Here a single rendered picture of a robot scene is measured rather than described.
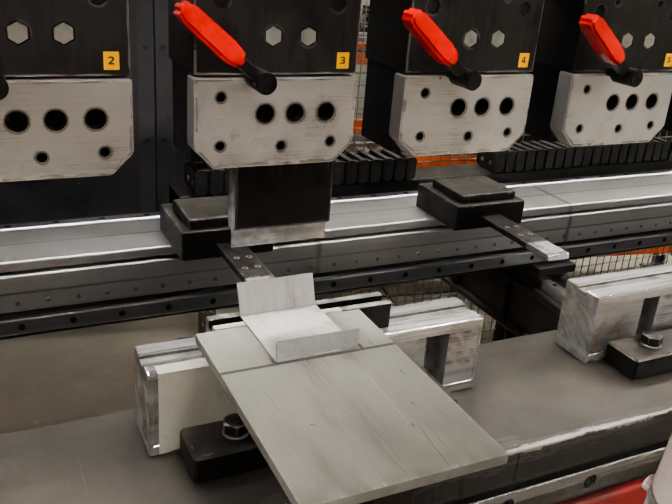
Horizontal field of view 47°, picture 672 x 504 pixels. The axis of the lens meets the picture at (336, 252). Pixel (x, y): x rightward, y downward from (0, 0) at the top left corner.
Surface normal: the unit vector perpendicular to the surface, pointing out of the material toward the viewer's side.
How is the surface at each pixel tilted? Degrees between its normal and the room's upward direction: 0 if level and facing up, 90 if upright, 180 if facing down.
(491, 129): 90
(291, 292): 69
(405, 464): 0
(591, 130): 90
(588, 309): 90
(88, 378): 0
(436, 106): 90
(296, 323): 0
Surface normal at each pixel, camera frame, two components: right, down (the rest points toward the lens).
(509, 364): 0.07, -0.92
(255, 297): 0.44, 0.02
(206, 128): 0.43, 0.38
